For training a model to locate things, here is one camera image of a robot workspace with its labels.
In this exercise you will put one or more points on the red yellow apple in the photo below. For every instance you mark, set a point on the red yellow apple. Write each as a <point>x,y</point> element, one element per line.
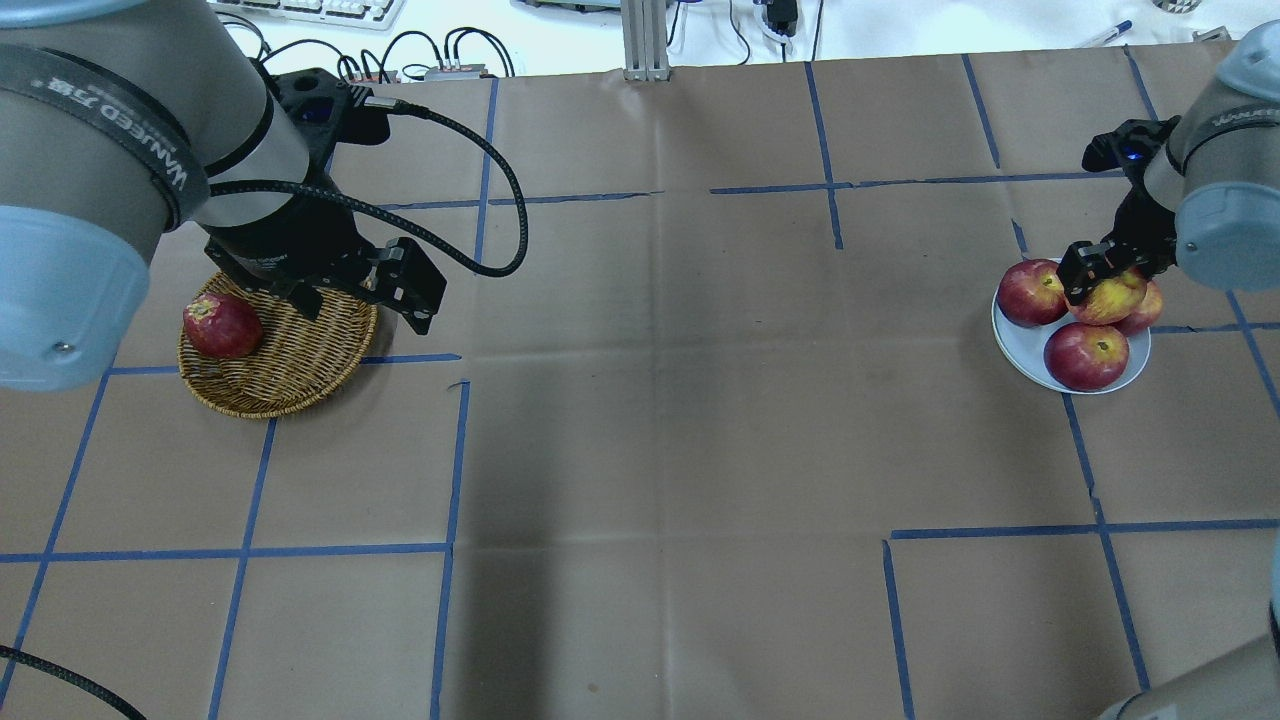
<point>1112,300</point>

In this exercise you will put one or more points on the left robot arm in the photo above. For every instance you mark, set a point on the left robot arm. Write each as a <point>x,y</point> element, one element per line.
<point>121,121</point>

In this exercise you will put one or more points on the red apple on plate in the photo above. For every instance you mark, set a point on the red apple on plate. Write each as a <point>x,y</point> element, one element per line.
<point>1030,293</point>
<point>1086,358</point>
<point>1145,314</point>

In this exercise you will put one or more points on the white keyboard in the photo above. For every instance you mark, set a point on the white keyboard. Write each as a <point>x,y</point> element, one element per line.
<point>348,14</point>

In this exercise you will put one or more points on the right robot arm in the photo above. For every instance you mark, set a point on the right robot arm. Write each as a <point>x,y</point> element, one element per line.
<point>1204,186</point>

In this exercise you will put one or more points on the white blue pen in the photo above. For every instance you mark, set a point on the white blue pen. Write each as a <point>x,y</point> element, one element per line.
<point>1111,34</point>

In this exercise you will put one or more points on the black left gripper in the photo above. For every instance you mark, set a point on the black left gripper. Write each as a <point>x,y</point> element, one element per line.
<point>283,232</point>

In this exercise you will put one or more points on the round wicker basket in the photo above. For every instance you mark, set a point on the round wicker basket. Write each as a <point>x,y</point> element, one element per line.
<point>299,363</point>

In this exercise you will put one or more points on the dark red apple in basket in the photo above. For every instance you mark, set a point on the dark red apple in basket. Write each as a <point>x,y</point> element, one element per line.
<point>223,326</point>

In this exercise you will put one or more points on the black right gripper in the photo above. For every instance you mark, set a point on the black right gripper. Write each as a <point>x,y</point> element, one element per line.
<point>1147,222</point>

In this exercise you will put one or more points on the light blue plate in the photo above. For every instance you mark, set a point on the light blue plate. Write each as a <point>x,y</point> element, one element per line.
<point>1023,347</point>

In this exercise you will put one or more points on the aluminium frame post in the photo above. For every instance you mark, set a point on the aluminium frame post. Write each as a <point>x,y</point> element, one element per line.
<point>645,33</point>

